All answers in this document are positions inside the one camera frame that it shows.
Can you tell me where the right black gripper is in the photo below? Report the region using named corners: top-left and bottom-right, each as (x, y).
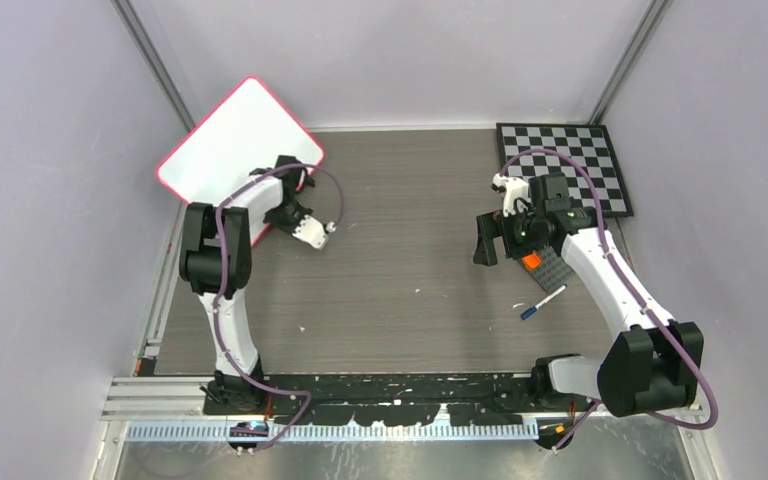
top-left (474, 203), bottom-right (546, 266)

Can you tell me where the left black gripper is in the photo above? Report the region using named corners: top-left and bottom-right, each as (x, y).
top-left (265, 202), bottom-right (315, 240)

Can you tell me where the white whiteboard pink rim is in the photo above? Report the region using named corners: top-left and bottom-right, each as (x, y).
top-left (156, 76), bottom-right (325, 245)

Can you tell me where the white marker blue cap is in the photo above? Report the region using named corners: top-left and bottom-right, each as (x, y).
top-left (520, 284), bottom-right (568, 320)

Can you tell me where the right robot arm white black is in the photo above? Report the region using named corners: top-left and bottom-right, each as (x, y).
top-left (473, 174), bottom-right (704, 417)

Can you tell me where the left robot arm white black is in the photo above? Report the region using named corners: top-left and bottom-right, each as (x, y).
top-left (179, 155), bottom-right (315, 415)

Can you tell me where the orange curved block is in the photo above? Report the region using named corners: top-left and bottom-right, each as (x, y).
top-left (521, 252), bottom-right (542, 271)

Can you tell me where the grey lego baseplate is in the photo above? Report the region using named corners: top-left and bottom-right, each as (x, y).
top-left (529, 246), bottom-right (575, 293)

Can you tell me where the black white checkerboard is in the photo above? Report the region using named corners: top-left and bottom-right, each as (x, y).
top-left (496, 123), bottom-right (634, 218)

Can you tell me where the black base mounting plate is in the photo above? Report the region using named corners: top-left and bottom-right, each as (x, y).
top-left (202, 372), bottom-right (597, 429)

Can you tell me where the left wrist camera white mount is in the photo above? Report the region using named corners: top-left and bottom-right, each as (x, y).
top-left (291, 215), bottom-right (337, 250)

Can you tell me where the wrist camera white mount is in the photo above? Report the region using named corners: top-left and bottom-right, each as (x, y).
top-left (291, 215), bottom-right (337, 250)
top-left (491, 173), bottom-right (530, 217)

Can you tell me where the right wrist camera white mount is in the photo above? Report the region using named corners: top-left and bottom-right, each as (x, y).
top-left (491, 173), bottom-right (530, 217)

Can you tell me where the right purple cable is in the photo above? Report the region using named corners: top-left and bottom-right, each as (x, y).
top-left (497, 148), bottom-right (721, 453)

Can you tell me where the white slotted cable duct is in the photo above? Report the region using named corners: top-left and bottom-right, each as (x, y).
top-left (126, 420), bottom-right (539, 443)

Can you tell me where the aluminium frame rail front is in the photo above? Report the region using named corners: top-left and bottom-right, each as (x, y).
top-left (101, 376), bottom-right (211, 420)

